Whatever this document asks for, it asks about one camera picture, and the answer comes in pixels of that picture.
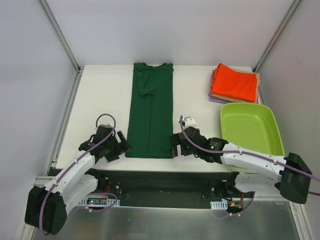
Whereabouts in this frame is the dark green t-shirt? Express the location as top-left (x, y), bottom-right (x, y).
top-left (125, 62), bottom-right (174, 159)

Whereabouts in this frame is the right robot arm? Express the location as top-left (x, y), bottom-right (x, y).
top-left (170, 126), bottom-right (312, 204)

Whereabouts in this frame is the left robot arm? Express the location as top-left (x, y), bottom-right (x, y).
top-left (24, 124), bottom-right (131, 235)

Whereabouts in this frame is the purple folded t-shirt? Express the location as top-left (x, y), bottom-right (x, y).
top-left (208, 70), bottom-right (228, 104)

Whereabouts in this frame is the beige folded t-shirt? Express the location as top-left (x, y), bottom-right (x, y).
top-left (211, 67), bottom-right (261, 104)

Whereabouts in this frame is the lime green plastic tray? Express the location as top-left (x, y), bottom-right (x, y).
top-left (220, 102), bottom-right (285, 156)

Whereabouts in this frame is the orange folded t-shirt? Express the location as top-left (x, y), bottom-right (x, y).
top-left (210, 63), bottom-right (257, 103)

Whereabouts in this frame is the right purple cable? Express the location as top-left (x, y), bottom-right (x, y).
top-left (178, 115), bottom-right (320, 221)

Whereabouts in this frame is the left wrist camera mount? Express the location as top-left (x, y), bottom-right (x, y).
top-left (95, 123), bottom-right (113, 130)

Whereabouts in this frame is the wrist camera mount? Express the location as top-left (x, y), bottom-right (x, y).
top-left (182, 116), bottom-right (197, 129)
top-left (95, 123), bottom-right (113, 130)

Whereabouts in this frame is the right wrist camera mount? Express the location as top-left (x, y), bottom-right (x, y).
top-left (182, 116), bottom-right (197, 129)

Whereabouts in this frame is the left white cable duct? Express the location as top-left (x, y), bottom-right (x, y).
top-left (76, 196), bottom-right (120, 208)

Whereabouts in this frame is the white cable duct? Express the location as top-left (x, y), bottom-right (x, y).
top-left (210, 200), bottom-right (228, 211)
top-left (76, 196), bottom-right (120, 208)

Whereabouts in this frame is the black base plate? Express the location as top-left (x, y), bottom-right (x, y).
top-left (87, 168), bottom-right (242, 209)

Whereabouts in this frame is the right white cable duct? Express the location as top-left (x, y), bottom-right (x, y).
top-left (210, 200), bottom-right (228, 211)

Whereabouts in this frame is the right aluminium frame post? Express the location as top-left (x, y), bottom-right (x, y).
top-left (252, 0), bottom-right (304, 73)

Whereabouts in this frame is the aluminium frame post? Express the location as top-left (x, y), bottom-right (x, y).
top-left (37, 0), bottom-right (81, 73)
top-left (252, 0), bottom-right (304, 73)

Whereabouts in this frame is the left aluminium frame post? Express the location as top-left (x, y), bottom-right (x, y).
top-left (37, 0), bottom-right (81, 73)

